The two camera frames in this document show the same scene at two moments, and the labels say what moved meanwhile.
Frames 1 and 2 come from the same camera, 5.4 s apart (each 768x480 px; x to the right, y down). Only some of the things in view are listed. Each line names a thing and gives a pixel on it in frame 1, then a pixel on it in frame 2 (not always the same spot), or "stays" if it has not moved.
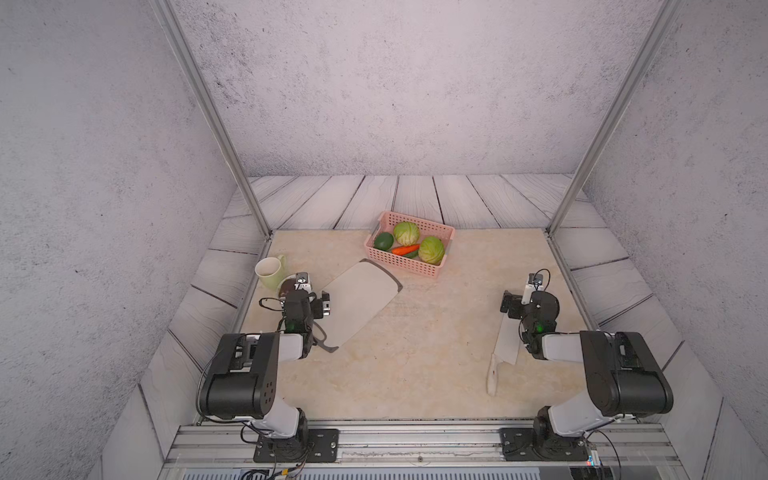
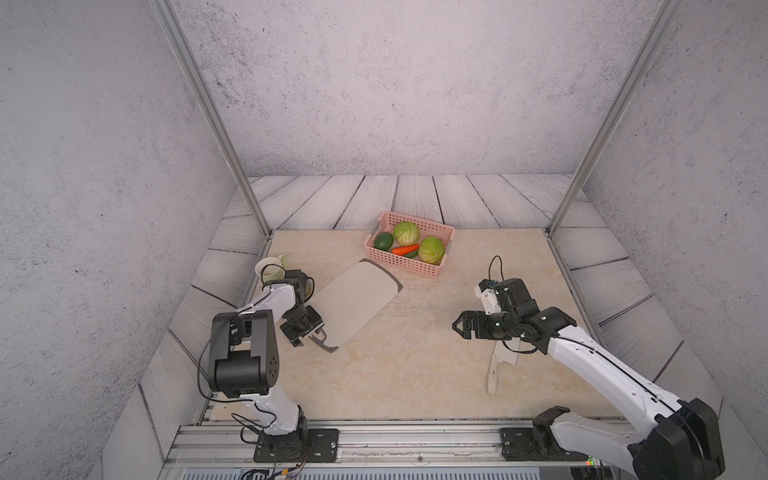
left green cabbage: [406, 233] stays
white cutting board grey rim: [356, 295] stays
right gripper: [516, 304] to [479, 317]
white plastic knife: [506, 349] stays
